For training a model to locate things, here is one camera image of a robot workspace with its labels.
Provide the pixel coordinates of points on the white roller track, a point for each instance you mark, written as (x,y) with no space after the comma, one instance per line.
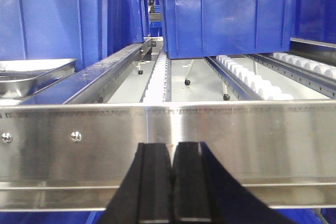
(255,82)

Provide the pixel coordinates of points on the blue bin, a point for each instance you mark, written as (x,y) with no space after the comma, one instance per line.
(52,29)
(203,28)
(315,20)

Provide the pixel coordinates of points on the grey roller track rail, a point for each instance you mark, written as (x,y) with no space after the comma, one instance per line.
(100,81)

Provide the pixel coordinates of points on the blue bin upper left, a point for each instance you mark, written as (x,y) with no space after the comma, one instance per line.
(52,29)

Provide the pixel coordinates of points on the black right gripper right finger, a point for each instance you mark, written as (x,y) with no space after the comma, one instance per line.
(205,192)

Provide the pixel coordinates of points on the blue bin upper centre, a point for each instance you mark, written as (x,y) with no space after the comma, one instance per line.
(203,28)

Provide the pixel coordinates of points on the stainless steel shelf front rail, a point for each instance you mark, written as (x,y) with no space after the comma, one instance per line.
(74,157)

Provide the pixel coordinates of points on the large silver tray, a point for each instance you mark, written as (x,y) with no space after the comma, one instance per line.
(22,78)

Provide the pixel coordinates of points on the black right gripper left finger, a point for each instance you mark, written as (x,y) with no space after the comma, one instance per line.
(145,194)

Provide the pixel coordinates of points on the blue bin upper right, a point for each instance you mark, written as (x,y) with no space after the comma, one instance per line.
(315,20)

